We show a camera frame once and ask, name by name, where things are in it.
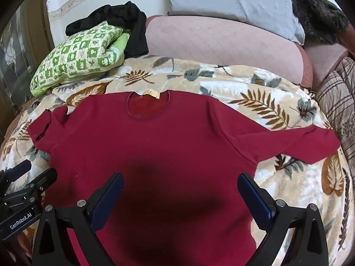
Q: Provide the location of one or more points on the green and white patterned pillow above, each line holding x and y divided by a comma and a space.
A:
75, 58

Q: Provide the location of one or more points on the dark red sweater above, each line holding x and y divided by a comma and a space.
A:
166, 144

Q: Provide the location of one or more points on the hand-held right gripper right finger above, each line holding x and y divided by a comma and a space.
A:
255, 199

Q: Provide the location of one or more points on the glass door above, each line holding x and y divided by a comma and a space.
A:
16, 55

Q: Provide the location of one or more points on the pink quilted cushion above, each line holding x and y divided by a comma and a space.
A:
222, 44
324, 61

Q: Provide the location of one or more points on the leaf print blanket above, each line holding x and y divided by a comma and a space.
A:
249, 97

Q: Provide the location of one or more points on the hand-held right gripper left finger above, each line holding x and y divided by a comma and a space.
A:
108, 199

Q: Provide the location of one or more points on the brown plaid blanket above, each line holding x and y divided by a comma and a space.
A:
341, 88

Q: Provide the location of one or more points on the grey pillow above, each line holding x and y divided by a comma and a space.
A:
235, 0

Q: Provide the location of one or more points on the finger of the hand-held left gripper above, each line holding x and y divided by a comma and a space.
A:
44, 178
19, 169

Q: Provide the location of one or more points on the dark fur garment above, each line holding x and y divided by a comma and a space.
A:
319, 13

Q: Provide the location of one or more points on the black garment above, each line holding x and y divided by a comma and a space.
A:
133, 19

